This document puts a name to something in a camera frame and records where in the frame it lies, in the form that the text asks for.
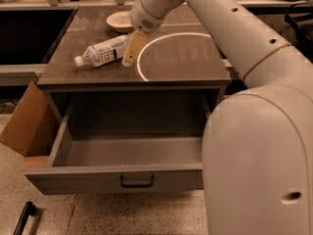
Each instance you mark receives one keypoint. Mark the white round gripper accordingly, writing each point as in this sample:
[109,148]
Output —
[142,20]

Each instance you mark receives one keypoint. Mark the clear plastic water bottle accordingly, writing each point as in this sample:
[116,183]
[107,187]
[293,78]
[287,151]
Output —
[103,53]

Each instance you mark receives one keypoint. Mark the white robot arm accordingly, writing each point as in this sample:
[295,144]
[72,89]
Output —
[257,145]

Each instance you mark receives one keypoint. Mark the grey open top drawer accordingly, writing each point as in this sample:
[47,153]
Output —
[104,136]

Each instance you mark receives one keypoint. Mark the white ceramic bowl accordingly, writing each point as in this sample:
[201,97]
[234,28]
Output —
[120,22]

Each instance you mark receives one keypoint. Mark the brown cardboard box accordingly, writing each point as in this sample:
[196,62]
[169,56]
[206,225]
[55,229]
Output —
[32,129]

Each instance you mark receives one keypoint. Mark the black bar on floor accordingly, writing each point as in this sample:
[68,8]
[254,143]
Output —
[28,210]

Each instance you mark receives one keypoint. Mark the black drawer handle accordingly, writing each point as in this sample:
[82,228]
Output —
[136,183]

